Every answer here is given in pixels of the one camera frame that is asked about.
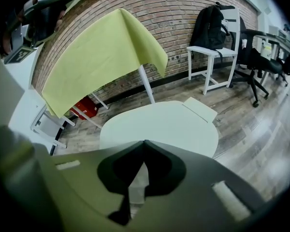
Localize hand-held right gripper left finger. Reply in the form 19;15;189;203
50;140;145;232

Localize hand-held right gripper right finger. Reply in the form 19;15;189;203
135;140;267;232

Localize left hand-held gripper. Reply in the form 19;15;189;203
3;0;79;65

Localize round pale green tabletop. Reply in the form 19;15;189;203
99;100;220;160

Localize white lidded trash bin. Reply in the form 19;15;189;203
183;96;218;124

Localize person's left forearm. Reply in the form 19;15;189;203
0;8;24;58

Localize person's left hand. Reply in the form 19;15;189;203
54;9;67;33

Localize red box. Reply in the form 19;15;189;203
71;96;100;121

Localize green tablecloth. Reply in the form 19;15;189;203
41;8;169;119

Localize white table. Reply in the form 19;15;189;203
62;64;156;127

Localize black backpack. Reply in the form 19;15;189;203
189;1;236;51

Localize white plastic bottle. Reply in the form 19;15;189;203
260;38;273;58

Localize grey office desk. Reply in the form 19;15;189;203
256;31;290;63

